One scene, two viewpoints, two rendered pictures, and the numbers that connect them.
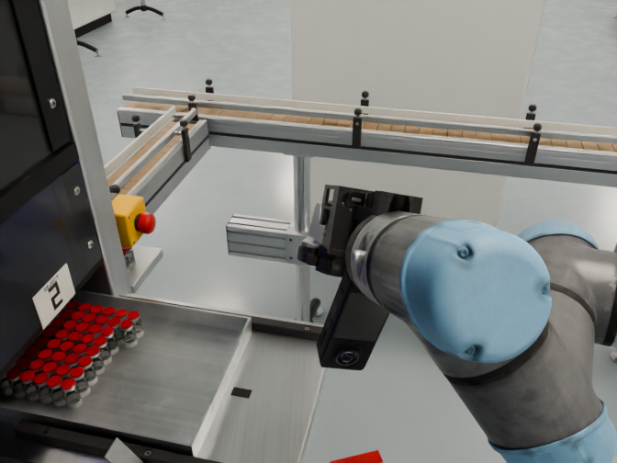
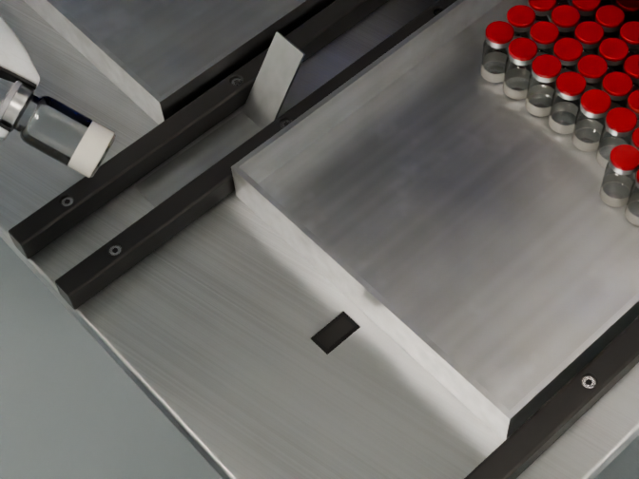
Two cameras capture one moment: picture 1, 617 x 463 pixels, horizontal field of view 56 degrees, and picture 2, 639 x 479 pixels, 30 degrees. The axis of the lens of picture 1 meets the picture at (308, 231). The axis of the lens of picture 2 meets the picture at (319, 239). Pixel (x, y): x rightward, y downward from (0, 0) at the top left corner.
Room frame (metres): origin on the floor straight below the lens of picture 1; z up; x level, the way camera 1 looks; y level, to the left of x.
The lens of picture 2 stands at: (0.84, -0.19, 1.57)
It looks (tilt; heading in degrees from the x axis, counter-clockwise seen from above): 57 degrees down; 129
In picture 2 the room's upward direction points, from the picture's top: 5 degrees counter-clockwise
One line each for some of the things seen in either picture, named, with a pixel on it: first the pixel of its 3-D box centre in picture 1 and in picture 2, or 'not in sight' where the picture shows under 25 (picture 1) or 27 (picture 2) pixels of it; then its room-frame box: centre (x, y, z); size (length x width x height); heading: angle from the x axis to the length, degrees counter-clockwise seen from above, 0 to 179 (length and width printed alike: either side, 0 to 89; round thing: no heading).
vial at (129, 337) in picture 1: (129, 333); (620, 176); (0.70, 0.30, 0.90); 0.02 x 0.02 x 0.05
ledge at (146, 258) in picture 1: (117, 265); not in sight; (0.94, 0.39, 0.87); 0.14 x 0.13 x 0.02; 77
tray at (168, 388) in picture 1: (124, 363); (537, 151); (0.64, 0.29, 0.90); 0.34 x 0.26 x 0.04; 77
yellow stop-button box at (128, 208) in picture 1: (121, 220); not in sight; (0.91, 0.35, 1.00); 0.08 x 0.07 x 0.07; 77
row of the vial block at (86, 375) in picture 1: (98, 355); (579, 111); (0.65, 0.33, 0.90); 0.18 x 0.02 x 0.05; 167
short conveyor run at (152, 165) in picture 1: (131, 176); not in sight; (1.23, 0.43, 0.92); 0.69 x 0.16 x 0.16; 167
